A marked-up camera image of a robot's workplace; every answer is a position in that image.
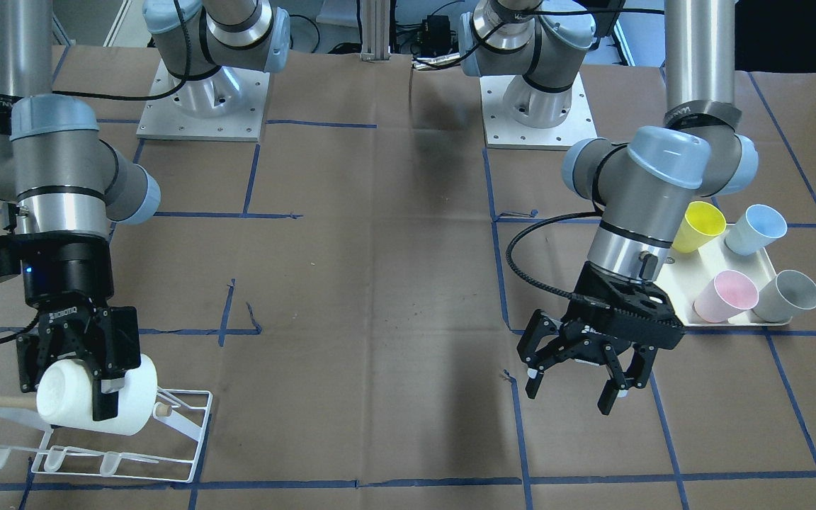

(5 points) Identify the pink cup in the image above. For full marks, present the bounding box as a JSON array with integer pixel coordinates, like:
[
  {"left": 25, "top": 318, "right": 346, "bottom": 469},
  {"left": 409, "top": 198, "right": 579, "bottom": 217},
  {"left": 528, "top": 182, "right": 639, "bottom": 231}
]
[{"left": 693, "top": 270, "right": 760, "bottom": 323}]

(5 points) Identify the white cup tray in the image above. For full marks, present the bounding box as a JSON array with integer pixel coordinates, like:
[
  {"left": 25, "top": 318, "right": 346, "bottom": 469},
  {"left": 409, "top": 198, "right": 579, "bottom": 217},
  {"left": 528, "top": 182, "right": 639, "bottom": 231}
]
[{"left": 655, "top": 234, "right": 791, "bottom": 327}]

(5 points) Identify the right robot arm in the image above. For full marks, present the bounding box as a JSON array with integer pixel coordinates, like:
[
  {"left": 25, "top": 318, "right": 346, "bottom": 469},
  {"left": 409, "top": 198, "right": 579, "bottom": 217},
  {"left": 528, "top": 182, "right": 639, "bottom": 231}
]
[{"left": 0, "top": 1, "right": 161, "bottom": 422}]

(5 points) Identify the white wire cup rack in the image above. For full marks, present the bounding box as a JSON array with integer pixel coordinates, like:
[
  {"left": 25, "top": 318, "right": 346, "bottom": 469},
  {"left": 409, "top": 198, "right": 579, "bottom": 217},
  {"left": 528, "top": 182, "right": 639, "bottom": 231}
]
[{"left": 0, "top": 388, "right": 214, "bottom": 484}]

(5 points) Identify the aluminium frame post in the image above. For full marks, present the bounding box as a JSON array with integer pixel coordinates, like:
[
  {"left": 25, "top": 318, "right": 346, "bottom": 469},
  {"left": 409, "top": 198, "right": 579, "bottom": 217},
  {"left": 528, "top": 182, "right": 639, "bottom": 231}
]
[{"left": 358, "top": 0, "right": 395, "bottom": 62}]

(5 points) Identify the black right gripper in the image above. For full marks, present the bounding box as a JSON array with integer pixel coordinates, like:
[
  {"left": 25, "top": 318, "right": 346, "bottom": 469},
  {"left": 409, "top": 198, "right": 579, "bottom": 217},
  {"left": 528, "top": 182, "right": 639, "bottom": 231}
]
[{"left": 17, "top": 287, "right": 140, "bottom": 421}]

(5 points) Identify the grey cup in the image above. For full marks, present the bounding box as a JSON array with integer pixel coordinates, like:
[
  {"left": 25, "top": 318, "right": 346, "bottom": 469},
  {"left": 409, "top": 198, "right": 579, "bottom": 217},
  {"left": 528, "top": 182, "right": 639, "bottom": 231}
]
[{"left": 752, "top": 270, "right": 816, "bottom": 323}]

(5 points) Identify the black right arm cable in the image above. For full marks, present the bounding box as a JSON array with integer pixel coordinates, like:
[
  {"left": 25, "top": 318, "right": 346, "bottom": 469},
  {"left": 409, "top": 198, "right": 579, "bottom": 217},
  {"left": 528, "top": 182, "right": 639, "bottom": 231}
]
[{"left": 506, "top": 211, "right": 604, "bottom": 298}]

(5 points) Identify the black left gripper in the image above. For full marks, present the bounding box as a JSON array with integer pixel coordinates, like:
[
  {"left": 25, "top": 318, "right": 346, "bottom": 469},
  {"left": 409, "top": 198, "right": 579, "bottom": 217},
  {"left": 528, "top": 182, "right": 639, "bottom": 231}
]
[{"left": 517, "top": 261, "right": 684, "bottom": 414}]

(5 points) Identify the light blue cup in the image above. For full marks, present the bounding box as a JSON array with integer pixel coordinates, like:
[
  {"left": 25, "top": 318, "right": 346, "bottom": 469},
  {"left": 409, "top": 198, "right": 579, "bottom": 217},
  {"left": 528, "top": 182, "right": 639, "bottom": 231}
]
[{"left": 723, "top": 204, "right": 788, "bottom": 256}]

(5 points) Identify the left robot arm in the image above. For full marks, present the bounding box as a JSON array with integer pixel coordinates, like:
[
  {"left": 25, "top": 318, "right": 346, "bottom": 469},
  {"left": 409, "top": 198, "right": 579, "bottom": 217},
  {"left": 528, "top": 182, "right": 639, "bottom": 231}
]
[{"left": 459, "top": 1, "right": 759, "bottom": 414}]

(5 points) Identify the yellow cup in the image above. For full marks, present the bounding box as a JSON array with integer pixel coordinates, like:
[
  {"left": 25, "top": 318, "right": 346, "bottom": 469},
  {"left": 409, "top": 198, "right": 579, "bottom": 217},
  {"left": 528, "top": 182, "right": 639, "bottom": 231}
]
[{"left": 671, "top": 201, "right": 727, "bottom": 253}]

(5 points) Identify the white ikea cup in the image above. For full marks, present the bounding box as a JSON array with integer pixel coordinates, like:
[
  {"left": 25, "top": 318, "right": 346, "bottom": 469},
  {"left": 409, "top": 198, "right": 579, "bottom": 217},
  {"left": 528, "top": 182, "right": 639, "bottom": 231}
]
[{"left": 36, "top": 353, "right": 159, "bottom": 436}]

